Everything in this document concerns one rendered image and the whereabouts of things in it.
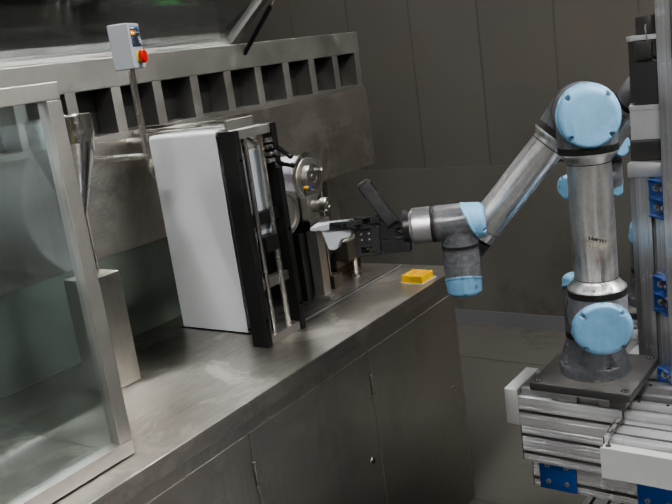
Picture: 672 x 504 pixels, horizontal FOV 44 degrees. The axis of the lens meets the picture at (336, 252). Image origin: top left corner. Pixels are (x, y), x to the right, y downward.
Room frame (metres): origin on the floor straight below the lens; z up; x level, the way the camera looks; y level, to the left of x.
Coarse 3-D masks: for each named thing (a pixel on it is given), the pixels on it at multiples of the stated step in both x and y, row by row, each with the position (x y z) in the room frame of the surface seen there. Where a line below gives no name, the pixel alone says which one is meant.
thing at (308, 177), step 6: (306, 168) 2.33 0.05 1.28; (312, 168) 2.34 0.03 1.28; (306, 174) 2.32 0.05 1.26; (312, 174) 2.34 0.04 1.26; (318, 174) 2.36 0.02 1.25; (306, 180) 2.32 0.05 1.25; (312, 180) 2.34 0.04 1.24; (318, 180) 2.36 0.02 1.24; (312, 186) 2.33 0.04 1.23; (318, 186) 2.36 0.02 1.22
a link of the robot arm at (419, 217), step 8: (416, 208) 1.66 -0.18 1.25; (424, 208) 1.65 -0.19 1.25; (408, 216) 1.65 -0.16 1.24; (416, 216) 1.64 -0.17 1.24; (424, 216) 1.63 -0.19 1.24; (416, 224) 1.63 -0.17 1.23; (424, 224) 1.62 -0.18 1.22; (416, 232) 1.63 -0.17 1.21; (424, 232) 1.62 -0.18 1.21; (416, 240) 1.64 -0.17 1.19; (424, 240) 1.64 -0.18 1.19; (432, 240) 1.67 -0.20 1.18
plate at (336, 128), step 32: (352, 96) 3.19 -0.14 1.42; (288, 128) 2.85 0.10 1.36; (320, 128) 3.00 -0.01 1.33; (352, 128) 3.17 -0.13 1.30; (320, 160) 2.98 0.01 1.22; (352, 160) 3.15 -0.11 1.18; (96, 192) 2.16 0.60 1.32; (128, 192) 2.25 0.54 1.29; (96, 224) 2.14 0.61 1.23; (128, 224) 2.23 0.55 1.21; (160, 224) 2.32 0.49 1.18
